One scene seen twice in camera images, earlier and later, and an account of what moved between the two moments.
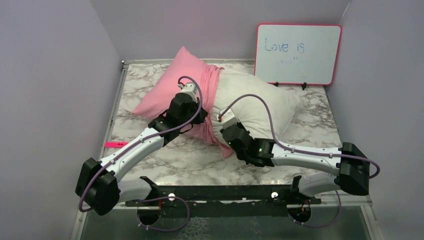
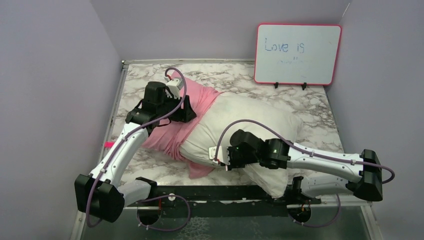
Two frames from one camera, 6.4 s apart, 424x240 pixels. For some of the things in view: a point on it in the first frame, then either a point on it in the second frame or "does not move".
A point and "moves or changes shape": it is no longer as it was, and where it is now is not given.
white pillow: (251, 112) → (229, 113)
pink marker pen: (115, 144) does not move
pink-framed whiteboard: (297, 54) does not move
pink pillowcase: (187, 67) moves or changes shape
